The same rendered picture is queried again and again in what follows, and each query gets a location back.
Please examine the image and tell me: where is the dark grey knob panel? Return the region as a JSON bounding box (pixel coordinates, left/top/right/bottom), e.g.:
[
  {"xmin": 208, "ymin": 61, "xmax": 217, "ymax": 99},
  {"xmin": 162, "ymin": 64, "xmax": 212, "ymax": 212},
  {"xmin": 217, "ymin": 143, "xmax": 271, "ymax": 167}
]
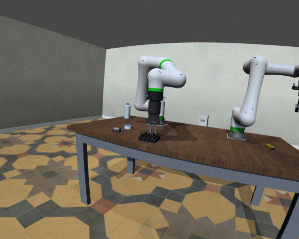
[{"xmin": 139, "ymin": 132, "xmax": 160, "ymax": 143}]

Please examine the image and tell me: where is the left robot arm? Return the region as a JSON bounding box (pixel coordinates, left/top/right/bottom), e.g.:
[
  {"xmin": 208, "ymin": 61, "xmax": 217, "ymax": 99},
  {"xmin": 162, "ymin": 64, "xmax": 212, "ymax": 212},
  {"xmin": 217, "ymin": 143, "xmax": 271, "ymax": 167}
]
[{"xmin": 228, "ymin": 55, "xmax": 299, "ymax": 139}]

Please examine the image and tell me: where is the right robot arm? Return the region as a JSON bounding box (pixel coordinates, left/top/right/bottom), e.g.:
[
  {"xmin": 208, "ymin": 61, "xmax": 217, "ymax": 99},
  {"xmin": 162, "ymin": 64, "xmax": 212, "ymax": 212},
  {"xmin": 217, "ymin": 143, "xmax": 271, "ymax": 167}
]
[{"xmin": 134, "ymin": 55, "xmax": 186, "ymax": 125}]

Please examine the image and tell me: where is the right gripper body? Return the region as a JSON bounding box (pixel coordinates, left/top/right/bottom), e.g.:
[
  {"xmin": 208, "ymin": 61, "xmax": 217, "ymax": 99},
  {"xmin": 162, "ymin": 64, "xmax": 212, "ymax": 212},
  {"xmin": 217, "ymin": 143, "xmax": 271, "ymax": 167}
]
[{"xmin": 146, "ymin": 91, "xmax": 166, "ymax": 124}]

